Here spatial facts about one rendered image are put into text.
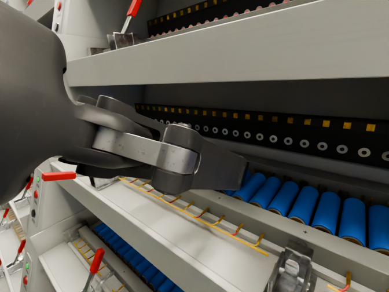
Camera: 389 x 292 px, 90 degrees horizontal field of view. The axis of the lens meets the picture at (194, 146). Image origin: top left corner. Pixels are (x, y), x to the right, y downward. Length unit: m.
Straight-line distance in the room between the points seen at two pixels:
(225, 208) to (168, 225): 0.06
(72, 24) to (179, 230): 0.44
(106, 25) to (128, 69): 0.27
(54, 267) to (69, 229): 0.08
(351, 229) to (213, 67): 0.18
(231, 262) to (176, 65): 0.19
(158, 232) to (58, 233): 0.36
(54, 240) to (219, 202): 0.43
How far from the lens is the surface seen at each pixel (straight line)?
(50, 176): 0.30
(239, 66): 0.17
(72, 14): 0.52
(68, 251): 0.54
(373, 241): 0.22
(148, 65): 0.25
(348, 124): 0.29
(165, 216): 0.24
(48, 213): 0.53
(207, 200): 0.22
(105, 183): 0.32
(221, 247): 0.20
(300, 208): 0.23
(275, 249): 0.20
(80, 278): 0.48
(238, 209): 0.20
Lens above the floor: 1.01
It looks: 4 degrees down
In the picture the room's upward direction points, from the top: 10 degrees clockwise
